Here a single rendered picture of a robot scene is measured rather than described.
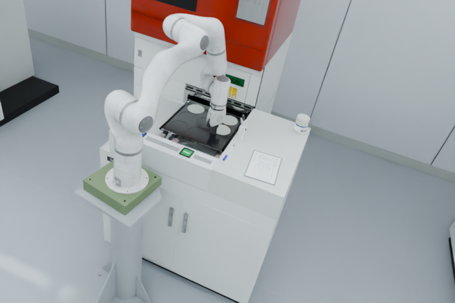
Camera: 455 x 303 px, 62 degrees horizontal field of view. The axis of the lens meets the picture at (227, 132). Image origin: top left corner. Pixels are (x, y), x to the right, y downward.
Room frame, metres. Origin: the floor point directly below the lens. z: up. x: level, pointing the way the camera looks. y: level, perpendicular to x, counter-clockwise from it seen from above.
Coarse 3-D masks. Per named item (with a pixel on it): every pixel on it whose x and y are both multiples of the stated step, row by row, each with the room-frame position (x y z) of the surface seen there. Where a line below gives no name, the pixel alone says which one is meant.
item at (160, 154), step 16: (112, 144) 1.44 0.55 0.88; (144, 144) 1.39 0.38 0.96; (160, 144) 1.42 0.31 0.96; (176, 144) 1.44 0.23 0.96; (144, 160) 1.39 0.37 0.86; (160, 160) 1.37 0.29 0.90; (176, 160) 1.35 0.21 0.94; (192, 160) 1.34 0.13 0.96; (208, 160) 1.37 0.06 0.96; (176, 176) 1.35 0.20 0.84; (192, 176) 1.32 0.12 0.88; (208, 176) 1.30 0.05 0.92
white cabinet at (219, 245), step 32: (160, 192) 1.36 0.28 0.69; (192, 192) 1.32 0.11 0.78; (160, 224) 1.36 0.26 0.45; (192, 224) 1.31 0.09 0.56; (224, 224) 1.27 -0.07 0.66; (256, 224) 1.23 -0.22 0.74; (160, 256) 1.35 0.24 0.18; (192, 256) 1.30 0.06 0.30; (224, 256) 1.26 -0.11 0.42; (256, 256) 1.22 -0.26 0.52; (224, 288) 1.25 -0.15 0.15
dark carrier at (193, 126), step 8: (200, 104) 1.94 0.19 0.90; (184, 112) 1.82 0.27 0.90; (176, 120) 1.72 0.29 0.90; (184, 120) 1.74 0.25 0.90; (192, 120) 1.75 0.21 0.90; (200, 120) 1.77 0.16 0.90; (240, 120) 1.85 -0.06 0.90; (168, 128) 1.64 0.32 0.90; (176, 128) 1.65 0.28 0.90; (184, 128) 1.67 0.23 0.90; (192, 128) 1.68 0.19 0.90; (200, 128) 1.70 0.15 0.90; (208, 128) 1.71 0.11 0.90; (232, 128) 1.75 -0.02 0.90; (192, 136) 1.61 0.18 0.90; (200, 136) 1.62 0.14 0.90; (208, 136) 1.64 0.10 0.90; (216, 136) 1.65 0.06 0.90; (224, 136) 1.66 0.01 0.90; (208, 144) 1.56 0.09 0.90; (216, 144) 1.58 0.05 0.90; (224, 144) 1.59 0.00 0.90
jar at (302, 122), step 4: (300, 116) 1.75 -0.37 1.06; (304, 116) 1.76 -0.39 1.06; (308, 116) 1.77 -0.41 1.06; (296, 120) 1.75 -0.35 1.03; (300, 120) 1.73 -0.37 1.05; (304, 120) 1.72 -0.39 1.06; (308, 120) 1.73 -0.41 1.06; (296, 124) 1.74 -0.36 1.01; (300, 124) 1.72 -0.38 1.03; (304, 124) 1.72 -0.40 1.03; (296, 128) 1.73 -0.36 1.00; (300, 128) 1.72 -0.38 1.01; (304, 128) 1.72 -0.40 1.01; (296, 132) 1.73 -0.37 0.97; (300, 132) 1.72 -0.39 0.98; (304, 132) 1.73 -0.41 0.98
